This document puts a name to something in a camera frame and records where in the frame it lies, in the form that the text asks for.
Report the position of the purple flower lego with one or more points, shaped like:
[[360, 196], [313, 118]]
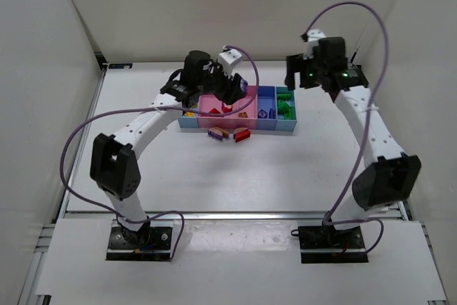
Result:
[[243, 85]]

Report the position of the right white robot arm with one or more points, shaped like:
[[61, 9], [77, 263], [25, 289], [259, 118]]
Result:
[[389, 173]]

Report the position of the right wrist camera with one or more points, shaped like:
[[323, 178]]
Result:
[[310, 39]]

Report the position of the light blue left bin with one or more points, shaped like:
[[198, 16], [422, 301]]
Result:
[[188, 122]]

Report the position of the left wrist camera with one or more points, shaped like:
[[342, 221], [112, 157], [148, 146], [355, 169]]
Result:
[[229, 58]]

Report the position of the large pink bin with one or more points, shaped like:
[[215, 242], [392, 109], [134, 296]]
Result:
[[209, 103]]

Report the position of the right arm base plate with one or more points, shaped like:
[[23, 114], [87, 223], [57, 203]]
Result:
[[325, 245]]

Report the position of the red lego brick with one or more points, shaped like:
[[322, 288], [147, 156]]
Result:
[[241, 134]]

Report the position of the light blue right bin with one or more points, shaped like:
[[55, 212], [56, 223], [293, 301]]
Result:
[[282, 124]]

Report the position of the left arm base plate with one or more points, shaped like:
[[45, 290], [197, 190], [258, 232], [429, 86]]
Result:
[[150, 243]]

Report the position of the green lego brick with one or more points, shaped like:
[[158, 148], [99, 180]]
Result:
[[284, 106]]

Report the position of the orange brown lego in bin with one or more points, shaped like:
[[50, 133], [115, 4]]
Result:
[[242, 115]]

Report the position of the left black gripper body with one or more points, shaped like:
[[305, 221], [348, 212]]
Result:
[[230, 86]]

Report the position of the small pink bin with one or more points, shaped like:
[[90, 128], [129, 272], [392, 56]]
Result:
[[251, 109]]

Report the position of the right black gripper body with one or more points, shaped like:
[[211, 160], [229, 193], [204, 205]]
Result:
[[298, 66]]

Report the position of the purple brown lego piece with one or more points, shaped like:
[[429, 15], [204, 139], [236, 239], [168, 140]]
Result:
[[218, 133]]

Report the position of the dark blue bin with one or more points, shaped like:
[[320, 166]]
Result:
[[266, 100]]

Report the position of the red heart lego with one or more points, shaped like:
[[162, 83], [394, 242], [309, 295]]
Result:
[[226, 108]]

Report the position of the light blue bin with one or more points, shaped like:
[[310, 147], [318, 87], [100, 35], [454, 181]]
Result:
[[282, 124], [188, 122]]

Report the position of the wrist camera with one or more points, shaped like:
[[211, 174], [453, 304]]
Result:
[[310, 39], [229, 58]]

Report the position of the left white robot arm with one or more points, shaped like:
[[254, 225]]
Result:
[[114, 160]]

